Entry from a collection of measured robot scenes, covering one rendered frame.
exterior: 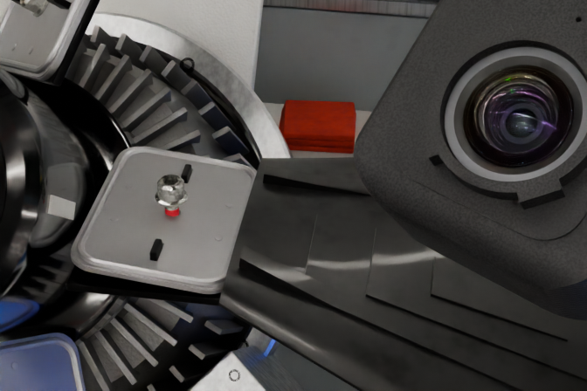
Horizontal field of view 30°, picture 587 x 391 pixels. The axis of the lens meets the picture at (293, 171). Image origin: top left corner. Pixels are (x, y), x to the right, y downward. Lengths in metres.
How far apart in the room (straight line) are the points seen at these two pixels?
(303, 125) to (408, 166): 0.96
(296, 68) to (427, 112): 1.05
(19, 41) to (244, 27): 0.23
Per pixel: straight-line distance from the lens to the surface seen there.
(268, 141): 0.64
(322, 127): 1.12
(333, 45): 1.20
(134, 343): 0.56
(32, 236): 0.41
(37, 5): 0.49
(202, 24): 0.71
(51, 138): 0.43
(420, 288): 0.44
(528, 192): 0.16
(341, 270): 0.44
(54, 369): 0.50
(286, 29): 1.20
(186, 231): 0.45
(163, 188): 0.45
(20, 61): 0.49
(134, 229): 0.45
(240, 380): 0.55
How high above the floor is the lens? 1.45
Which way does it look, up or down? 33 degrees down
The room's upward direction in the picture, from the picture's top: 1 degrees clockwise
